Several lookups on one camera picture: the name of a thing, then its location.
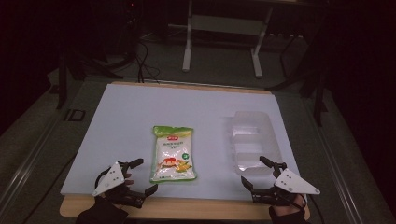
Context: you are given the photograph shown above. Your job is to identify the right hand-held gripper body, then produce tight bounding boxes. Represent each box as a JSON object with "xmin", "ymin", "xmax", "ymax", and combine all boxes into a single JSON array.
[{"xmin": 250, "ymin": 161, "xmax": 321, "ymax": 207}]

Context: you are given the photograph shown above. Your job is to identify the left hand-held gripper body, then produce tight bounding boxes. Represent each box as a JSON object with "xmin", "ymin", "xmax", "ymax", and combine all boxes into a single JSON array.
[{"xmin": 92, "ymin": 160, "xmax": 146, "ymax": 209}]

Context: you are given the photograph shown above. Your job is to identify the clear plastic container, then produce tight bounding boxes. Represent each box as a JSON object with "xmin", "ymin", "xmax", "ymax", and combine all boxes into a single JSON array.
[{"xmin": 228, "ymin": 110, "xmax": 284, "ymax": 176}]

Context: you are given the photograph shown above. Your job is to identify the green and white powder bag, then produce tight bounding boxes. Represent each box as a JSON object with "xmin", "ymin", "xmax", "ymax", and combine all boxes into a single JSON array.
[{"xmin": 149, "ymin": 125, "xmax": 198, "ymax": 184}]

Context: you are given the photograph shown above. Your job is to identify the person's left hand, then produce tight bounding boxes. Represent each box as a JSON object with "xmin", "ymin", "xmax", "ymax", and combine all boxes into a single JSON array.
[{"xmin": 105, "ymin": 173, "xmax": 135, "ymax": 203}]

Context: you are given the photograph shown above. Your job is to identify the person's right hand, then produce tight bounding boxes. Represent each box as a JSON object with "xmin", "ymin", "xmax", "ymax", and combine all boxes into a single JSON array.
[{"xmin": 273, "ymin": 192, "xmax": 308, "ymax": 217}]

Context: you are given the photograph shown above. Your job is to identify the white table mat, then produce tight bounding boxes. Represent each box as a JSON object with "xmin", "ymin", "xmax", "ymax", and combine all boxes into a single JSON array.
[{"xmin": 60, "ymin": 82, "xmax": 302, "ymax": 202}]

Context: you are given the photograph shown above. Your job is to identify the black metal stand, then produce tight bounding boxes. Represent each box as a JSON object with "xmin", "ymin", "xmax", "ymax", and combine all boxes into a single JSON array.
[
  {"xmin": 55, "ymin": 46, "xmax": 125, "ymax": 110},
  {"xmin": 266, "ymin": 29, "xmax": 330, "ymax": 128}
]

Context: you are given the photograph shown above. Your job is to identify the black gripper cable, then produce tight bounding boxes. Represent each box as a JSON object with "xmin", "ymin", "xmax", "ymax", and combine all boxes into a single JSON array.
[{"xmin": 286, "ymin": 188, "xmax": 318, "ymax": 217}]

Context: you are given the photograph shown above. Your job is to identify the metal floor rail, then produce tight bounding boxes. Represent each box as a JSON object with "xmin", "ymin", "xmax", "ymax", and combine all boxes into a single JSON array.
[
  {"xmin": 312, "ymin": 124, "xmax": 367, "ymax": 224},
  {"xmin": 0, "ymin": 111, "xmax": 64, "ymax": 216}
]

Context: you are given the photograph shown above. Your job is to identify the black rectangular floor bracket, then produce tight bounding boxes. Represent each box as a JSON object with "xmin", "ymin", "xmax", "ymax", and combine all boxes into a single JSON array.
[{"xmin": 63, "ymin": 108, "xmax": 87, "ymax": 122}]

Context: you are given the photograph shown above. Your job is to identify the black floor cables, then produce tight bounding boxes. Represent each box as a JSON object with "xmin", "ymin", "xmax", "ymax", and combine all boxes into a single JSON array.
[{"xmin": 134, "ymin": 39, "xmax": 162, "ymax": 84}]

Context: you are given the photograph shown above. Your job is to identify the white metal desk frame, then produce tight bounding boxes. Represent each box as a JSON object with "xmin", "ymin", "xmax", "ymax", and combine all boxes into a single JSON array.
[{"xmin": 167, "ymin": 0, "xmax": 275, "ymax": 79}]

